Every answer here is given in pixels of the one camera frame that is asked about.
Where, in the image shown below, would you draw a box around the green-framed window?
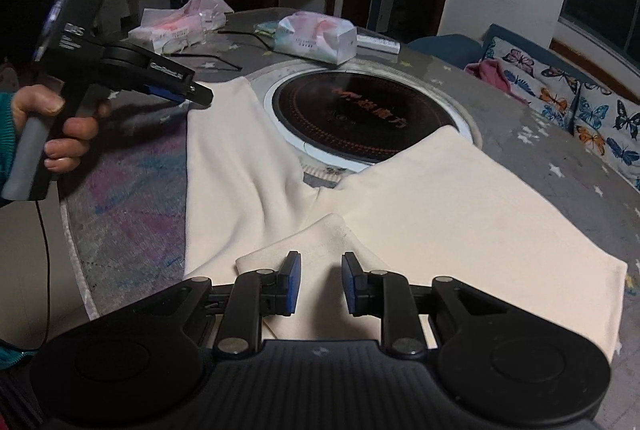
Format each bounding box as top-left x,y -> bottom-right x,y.
550,0 -> 640,86

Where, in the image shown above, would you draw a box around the white remote control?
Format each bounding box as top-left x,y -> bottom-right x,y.
356,34 -> 402,53

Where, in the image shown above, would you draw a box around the opened pink-print tissue pack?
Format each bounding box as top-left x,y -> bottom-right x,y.
129,7 -> 207,54

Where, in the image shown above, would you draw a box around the butterfly print cushion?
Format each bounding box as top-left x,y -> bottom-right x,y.
482,37 -> 583,131
570,82 -> 640,191

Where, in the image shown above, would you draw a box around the round black induction cooktop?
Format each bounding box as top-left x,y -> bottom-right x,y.
262,69 -> 468,171

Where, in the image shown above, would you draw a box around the cream pants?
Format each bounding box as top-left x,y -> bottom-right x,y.
184,77 -> 628,361

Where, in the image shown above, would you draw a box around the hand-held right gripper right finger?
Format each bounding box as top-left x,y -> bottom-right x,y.
341,251 -> 493,358

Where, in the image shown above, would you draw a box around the person's left hand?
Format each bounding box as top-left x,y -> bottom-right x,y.
10,85 -> 113,173

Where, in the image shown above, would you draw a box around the person's teal jacket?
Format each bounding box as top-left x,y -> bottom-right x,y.
0,335 -> 31,373

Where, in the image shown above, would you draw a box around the blue sofa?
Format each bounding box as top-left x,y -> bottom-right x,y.
407,24 -> 640,191

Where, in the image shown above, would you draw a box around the pink cloth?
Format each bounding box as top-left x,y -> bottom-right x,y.
464,59 -> 530,105

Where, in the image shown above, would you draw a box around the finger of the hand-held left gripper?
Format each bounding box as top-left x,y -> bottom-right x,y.
142,79 -> 215,107

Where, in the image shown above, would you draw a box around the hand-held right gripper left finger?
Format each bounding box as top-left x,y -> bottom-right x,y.
172,251 -> 303,358

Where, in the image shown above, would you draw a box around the crumpled white plastic bag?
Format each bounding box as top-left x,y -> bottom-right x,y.
187,0 -> 235,31

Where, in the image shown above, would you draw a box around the pastel tissue pack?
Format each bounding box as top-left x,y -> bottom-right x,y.
272,11 -> 358,65

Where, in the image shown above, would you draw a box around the black-temple eyeglasses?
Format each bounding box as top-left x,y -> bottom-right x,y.
172,12 -> 273,71

